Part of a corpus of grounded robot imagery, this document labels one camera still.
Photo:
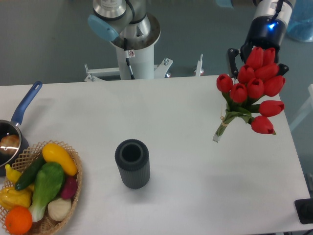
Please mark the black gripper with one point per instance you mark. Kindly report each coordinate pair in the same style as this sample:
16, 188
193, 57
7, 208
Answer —
264, 33

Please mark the red tulip bouquet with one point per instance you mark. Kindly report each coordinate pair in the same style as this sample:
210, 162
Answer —
257, 78

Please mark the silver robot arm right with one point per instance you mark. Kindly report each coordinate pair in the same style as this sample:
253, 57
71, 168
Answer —
275, 9

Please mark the black device at table edge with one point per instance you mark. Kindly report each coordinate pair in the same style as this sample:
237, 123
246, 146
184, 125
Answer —
304, 208

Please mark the dark grey ribbed vase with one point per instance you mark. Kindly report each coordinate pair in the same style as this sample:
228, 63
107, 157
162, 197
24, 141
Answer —
133, 162

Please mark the yellow squash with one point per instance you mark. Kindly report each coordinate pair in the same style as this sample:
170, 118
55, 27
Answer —
55, 153

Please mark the purple radish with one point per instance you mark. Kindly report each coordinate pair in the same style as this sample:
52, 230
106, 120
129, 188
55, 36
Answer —
69, 189

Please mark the green bok choy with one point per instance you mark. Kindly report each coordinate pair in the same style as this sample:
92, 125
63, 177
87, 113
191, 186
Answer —
48, 183

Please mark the white garlic bulb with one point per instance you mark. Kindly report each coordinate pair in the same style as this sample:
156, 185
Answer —
59, 208

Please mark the green cucumber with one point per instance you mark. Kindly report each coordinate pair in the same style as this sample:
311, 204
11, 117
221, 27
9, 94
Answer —
30, 173

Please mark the bread roll in pan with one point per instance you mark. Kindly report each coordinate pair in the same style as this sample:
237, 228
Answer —
9, 145

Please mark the wicker basket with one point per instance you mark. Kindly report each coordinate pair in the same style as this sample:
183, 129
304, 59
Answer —
46, 226

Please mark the yellow banana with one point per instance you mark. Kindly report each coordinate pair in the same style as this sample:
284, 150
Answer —
12, 176

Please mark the yellow bell pepper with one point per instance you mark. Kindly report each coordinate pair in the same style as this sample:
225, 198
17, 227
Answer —
10, 198

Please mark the orange fruit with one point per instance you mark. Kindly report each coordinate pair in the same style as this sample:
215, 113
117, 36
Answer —
18, 220

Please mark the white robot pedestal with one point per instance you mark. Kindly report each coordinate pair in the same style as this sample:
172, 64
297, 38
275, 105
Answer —
141, 60

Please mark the blue handled saucepan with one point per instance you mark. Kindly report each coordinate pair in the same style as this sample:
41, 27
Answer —
12, 127

